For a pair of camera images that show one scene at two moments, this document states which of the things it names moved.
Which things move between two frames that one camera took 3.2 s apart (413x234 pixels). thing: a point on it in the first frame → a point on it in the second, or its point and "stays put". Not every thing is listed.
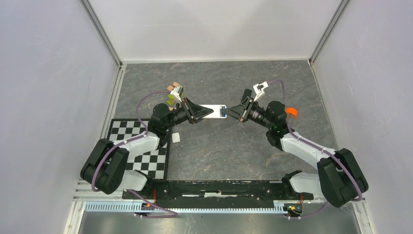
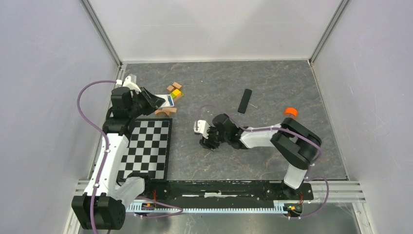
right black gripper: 241,111 → 208,143
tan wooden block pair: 170,87 stays put
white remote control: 217,111 → 169,102
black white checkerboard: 154,164 stays put
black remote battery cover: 247,93 stays put
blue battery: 223,114 → 170,100
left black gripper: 194,112 → 153,102
